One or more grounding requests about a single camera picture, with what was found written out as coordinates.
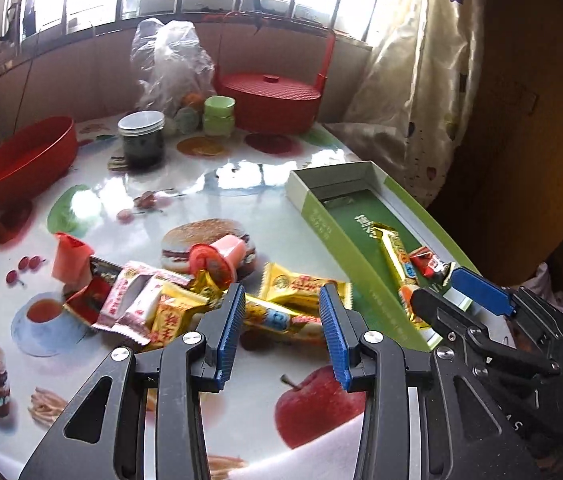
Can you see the crumpled red wrapper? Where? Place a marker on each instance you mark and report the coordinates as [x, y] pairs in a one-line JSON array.
[[69, 257]]

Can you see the yellow packet with red print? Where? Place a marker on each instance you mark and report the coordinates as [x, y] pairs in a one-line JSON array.
[[296, 287], [174, 322]]

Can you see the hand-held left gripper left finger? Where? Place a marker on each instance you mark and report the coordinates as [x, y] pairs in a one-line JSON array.
[[228, 332]]

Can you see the light green jar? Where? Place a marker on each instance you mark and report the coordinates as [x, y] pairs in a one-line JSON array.
[[219, 115]]

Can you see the pink jelly cup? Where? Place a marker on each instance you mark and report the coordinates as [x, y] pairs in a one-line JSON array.
[[226, 255]]

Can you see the red plastic bowl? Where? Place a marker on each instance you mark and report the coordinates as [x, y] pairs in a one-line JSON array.
[[26, 160]]

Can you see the dark red candy packet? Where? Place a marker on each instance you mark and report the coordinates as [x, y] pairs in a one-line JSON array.
[[89, 297]]

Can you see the dark jar with white lid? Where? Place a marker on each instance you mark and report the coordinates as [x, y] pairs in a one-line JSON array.
[[140, 145]]

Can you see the cream printed curtain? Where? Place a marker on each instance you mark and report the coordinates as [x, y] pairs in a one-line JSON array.
[[411, 85]]

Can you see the clear plastic bag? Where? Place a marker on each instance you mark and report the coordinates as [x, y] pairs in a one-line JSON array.
[[171, 65]]

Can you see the brown wooden cabinet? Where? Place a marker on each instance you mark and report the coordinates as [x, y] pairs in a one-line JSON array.
[[521, 110]]

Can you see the small red snack packet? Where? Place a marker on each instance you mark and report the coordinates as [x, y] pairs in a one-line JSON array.
[[424, 262]]

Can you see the pink and white snack packet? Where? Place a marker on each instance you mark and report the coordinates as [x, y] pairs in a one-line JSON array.
[[129, 312], [134, 272]]

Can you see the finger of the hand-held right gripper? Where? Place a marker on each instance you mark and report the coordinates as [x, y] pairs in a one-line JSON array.
[[436, 310], [481, 292]]

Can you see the green cardboard box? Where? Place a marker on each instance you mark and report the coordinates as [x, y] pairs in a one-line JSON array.
[[361, 225]]

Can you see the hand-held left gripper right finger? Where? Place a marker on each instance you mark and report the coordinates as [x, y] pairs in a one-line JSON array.
[[335, 340]]

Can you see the white foam sheet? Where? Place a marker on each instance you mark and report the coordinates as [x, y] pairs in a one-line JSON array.
[[281, 460]]

